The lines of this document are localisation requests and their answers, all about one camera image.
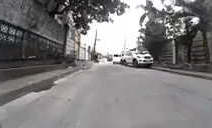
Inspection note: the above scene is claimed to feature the white van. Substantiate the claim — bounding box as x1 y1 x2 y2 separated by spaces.
112 53 123 65

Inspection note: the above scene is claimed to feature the utility pole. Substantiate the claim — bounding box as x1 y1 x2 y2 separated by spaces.
122 36 128 55
91 28 100 62

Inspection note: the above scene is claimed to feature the row of pale buildings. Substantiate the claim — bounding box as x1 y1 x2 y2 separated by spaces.
65 14 94 62

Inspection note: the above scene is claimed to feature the white pickup car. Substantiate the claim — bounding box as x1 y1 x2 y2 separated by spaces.
122 50 155 69

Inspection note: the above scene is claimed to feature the grey concrete road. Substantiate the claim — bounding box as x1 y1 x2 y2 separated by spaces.
0 61 212 128

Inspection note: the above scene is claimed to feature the large dark tree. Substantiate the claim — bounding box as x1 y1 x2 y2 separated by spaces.
36 0 130 58

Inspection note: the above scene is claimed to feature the concrete kerb strip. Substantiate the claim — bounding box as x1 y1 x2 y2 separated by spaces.
151 63 212 82

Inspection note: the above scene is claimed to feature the row of trees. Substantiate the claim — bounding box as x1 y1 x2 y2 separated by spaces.
137 0 212 65

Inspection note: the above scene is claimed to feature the raised concrete sidewalk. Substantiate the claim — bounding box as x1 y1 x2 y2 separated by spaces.
0 60 94 110

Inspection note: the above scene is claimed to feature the grey wall with lattice fence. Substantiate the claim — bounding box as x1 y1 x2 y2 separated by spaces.
0 0 77 70

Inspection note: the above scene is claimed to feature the concrete slat wall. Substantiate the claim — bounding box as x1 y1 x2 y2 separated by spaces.
159 30 212 66

